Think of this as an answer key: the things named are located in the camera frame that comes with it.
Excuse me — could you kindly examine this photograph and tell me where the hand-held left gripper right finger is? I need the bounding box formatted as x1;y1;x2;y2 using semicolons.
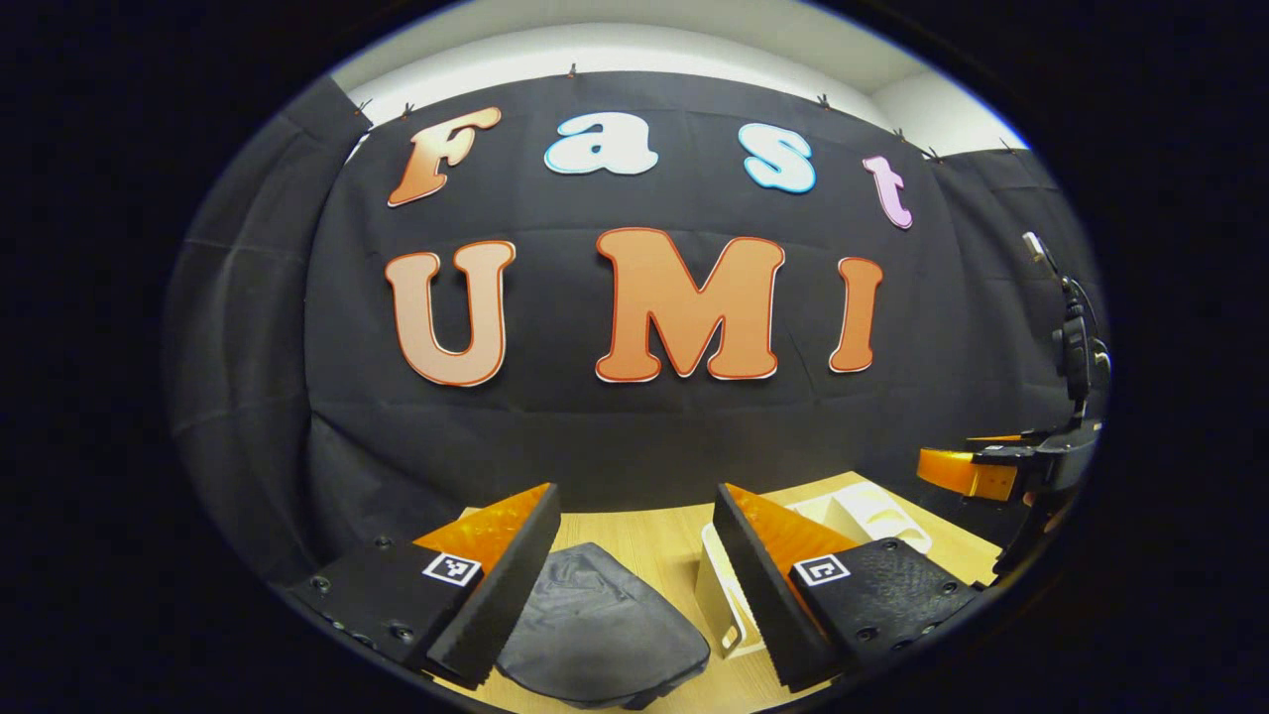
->
712;483;978;693

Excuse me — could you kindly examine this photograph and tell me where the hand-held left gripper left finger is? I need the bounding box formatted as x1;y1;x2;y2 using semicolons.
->
288;483;562;690

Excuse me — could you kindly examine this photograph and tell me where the white bookshelf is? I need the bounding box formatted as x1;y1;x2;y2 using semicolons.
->
694;481;935;660

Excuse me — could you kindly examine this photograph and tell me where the grey schoolbag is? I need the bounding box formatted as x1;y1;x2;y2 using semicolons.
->
496;541;712;710

